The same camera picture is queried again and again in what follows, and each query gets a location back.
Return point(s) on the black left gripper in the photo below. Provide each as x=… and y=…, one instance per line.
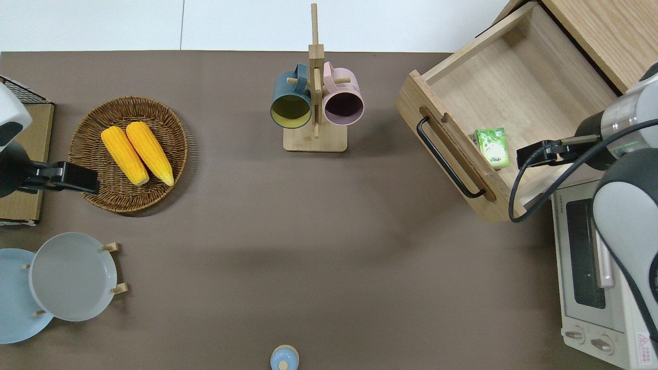
x=79, y=179

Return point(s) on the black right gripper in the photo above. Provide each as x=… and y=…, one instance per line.
x=537, y=153

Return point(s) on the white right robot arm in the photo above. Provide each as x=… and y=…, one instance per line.
x=627, y=216

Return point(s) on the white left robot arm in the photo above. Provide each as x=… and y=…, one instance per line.
x=10, y=115

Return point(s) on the round wicker basket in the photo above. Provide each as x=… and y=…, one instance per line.
x=103, y=198

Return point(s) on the green tissue pack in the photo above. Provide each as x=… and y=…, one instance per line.
x=492, y=146

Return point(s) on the yellow corn cob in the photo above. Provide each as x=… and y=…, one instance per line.
x=150, y=151
x=123, y=154

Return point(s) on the wooden plate rack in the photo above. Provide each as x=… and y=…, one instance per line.
x=114, y=247

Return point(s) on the grey plate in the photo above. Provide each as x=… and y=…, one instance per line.
x=72, y=277

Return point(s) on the cream toaster oven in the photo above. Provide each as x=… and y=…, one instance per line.
x=576, y=288

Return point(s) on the light blue plate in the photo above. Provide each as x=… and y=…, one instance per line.
x=13, y=308

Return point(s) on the wooden cabinet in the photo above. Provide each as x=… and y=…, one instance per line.
x=617, y=31

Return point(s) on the brown table mat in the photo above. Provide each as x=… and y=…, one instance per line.
x=360, y=231

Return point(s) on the pink mug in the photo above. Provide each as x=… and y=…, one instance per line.
x=347, y=92

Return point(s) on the wooden mug tree stand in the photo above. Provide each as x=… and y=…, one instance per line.
x=314, y=141

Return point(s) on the dark teal mug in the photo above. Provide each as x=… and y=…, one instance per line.
x=288, y=92

